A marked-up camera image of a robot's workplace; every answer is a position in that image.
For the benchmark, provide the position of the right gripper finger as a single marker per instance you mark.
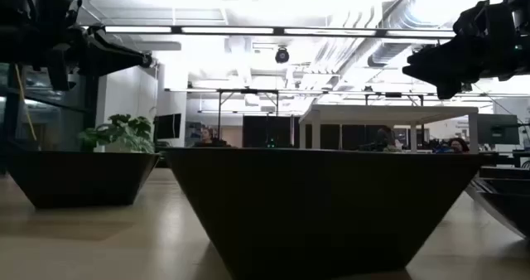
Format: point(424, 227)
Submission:
point(443, 56)
point(451, 81)

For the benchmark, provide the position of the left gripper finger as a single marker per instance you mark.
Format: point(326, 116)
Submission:
point(112, 48)
point(107, 66)

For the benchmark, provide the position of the black leaf-shaped mini plate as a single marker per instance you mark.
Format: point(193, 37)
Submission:
point(509, 205)

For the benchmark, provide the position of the black wavy square mini plate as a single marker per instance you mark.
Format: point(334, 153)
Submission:
point(319, 209)
point(83, 180)

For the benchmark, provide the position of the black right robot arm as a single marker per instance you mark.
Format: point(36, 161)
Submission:
point(522, 23)

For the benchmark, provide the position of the black ceiling spotlight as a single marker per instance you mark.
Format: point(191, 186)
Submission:
point(282, 55)
point(146, 60)

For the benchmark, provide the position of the person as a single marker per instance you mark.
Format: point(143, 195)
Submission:
point(459, 145)
point(205, 136)
point(385, 137)

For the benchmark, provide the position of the black desk monitor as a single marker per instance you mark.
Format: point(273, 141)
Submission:
point(497, 128)

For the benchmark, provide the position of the green artificial plant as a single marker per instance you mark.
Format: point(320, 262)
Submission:
point(124, 133)

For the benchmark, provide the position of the white perforated metal shelf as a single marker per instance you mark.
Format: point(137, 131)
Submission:
point(385, 114)

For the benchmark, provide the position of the long ceiling light bar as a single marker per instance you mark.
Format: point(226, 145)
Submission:
point(227, 30)

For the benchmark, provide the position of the black background rig frame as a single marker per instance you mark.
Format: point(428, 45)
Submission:
point(393, 94)
point(248, 91)

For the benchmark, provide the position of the black wall monitor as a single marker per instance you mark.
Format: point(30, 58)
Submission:
point(167, 126)

